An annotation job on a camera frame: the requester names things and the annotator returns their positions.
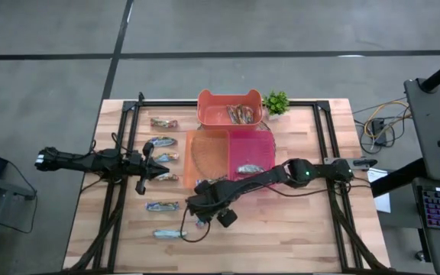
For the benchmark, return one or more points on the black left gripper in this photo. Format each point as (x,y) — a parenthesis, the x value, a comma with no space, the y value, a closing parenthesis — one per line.
(145,168)

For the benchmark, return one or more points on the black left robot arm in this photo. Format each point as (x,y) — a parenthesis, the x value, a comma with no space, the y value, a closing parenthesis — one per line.
(71,162)

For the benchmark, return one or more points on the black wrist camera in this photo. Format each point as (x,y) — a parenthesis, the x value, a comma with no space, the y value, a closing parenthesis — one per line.
(134,157)
(194,206)

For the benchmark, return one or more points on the light orange translucent bin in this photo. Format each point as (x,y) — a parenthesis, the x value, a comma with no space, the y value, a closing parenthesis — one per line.
(189,153)

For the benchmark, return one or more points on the orange plastic tub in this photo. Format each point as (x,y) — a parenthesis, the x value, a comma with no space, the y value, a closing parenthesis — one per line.
(212,114)

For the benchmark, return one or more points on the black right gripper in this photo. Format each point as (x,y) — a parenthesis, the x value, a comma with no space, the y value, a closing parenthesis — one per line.
(225,218)

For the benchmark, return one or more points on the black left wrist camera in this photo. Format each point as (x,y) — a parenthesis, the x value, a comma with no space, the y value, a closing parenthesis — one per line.
(134,157)

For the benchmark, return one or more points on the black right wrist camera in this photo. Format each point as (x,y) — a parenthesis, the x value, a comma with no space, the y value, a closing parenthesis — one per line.
(194,206)

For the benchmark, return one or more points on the caster wheel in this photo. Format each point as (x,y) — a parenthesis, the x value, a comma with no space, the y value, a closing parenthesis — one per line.
(419,256)

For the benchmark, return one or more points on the small green potted plant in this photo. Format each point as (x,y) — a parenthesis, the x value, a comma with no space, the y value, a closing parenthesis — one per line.
(276,103)

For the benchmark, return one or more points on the black power adapter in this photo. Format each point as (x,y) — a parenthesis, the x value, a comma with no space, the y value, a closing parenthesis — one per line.
(378,130)

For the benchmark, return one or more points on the brown red granola bar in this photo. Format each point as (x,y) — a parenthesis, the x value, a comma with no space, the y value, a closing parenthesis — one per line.
(164,123)

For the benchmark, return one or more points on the brown green granola bar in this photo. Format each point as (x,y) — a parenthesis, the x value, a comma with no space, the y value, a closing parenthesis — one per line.
(233,114)
(246,114)

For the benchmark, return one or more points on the white paper sheet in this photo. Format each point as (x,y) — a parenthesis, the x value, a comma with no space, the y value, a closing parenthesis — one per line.
(382,200)

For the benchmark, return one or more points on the pink translucent bin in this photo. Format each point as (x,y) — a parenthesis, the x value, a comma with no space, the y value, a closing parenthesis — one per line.
(252,149)

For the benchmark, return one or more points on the light blue granola bar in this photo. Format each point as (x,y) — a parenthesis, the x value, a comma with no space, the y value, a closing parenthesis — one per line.
(166,157)
(168,234)

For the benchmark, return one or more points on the teal blue granola bar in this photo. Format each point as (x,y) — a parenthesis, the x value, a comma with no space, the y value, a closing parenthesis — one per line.
(206,181)

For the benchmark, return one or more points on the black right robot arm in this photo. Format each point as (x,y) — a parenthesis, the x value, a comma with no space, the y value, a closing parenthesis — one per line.
(266,179)

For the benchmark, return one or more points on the blue Quaker granola bar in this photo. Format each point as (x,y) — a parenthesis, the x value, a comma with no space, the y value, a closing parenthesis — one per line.
(200,224)

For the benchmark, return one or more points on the blue white granola bar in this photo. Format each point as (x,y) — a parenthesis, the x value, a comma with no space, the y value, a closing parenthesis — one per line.
(162,206)

